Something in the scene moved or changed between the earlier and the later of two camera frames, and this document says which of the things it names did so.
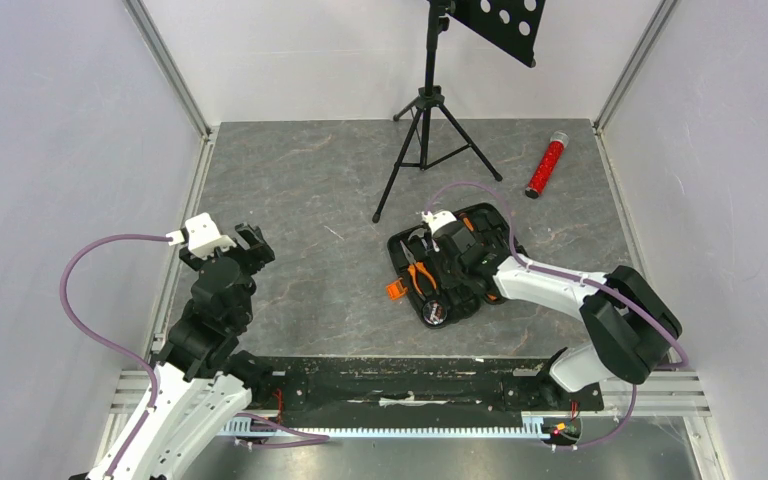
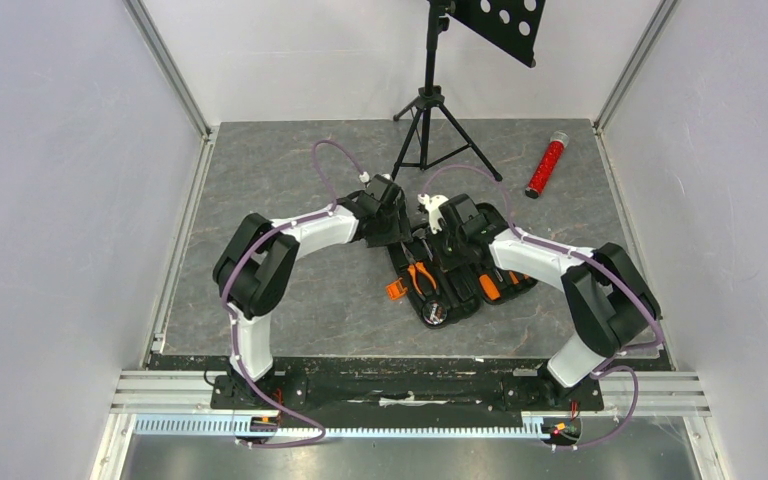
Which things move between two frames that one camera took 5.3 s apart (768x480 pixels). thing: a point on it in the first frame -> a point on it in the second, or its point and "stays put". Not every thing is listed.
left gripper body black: x=250 y=267 -> x=391 y=230
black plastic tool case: x=447 y=274 stays put
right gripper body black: x=448 y=248 -> x=453 y=245
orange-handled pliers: x=414 y=266 stays put
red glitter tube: x=547 y=165 stays put
